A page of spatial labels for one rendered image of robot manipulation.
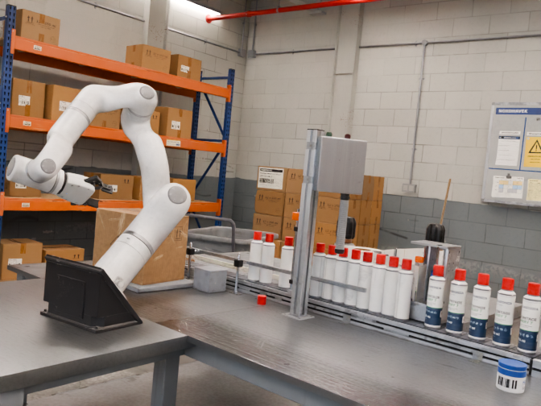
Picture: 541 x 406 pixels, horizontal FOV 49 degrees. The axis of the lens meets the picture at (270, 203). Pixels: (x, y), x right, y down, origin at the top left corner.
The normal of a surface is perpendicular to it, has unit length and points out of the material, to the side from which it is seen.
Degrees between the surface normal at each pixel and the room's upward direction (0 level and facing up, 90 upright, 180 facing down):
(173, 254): 90
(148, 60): 91
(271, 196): 89
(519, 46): 90
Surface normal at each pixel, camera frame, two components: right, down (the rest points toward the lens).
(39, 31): 0.79, 0.11
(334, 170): 0.22, 0.07
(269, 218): -0.55, -0.02
